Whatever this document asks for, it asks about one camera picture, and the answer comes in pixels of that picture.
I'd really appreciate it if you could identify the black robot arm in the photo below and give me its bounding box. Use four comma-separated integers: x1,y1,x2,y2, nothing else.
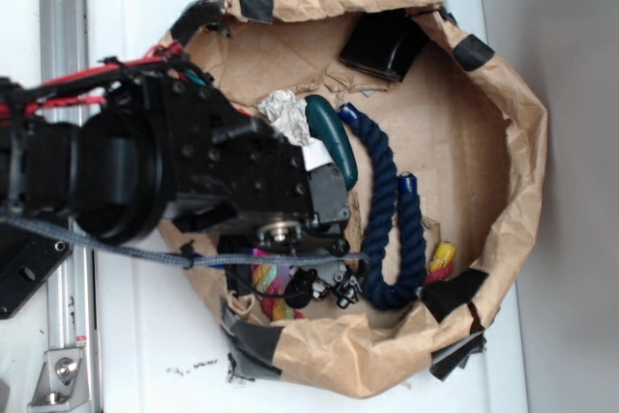
1,72,354,270

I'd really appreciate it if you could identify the metal corner bracket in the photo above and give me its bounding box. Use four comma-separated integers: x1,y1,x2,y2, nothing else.
27,347,90,412

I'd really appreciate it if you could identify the aluminium extrusion rail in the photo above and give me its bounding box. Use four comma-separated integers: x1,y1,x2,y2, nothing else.
40,0,103,412

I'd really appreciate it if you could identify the red and black wire bundle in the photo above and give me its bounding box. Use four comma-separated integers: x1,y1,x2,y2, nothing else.
0,41,217,119

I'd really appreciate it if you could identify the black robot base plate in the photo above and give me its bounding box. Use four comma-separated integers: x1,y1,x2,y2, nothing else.
0,225,73,320

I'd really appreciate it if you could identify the dark blue twisted rope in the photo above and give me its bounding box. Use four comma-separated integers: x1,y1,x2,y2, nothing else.
337,103,427,310

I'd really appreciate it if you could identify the black folded plastic pouch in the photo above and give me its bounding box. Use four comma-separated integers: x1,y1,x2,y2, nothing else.
339,9,429,82

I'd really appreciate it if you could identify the grey braided cable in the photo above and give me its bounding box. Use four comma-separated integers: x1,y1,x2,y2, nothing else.
0,217,371,270

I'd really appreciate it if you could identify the crumpled white paper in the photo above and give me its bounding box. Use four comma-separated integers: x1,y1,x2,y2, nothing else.
257,90,311,146

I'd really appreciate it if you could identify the dark green rubber toy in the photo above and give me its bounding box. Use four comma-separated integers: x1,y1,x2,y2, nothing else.
305,94,358,191

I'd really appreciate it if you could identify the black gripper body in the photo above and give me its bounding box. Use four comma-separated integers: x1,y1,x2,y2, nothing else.
149,76,364,308

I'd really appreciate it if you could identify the brown paper bag basin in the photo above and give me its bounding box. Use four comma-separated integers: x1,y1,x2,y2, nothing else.
185,0,547,398

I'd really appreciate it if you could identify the multicolored twisted rope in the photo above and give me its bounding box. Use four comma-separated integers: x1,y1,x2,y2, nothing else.
250,240,458,322

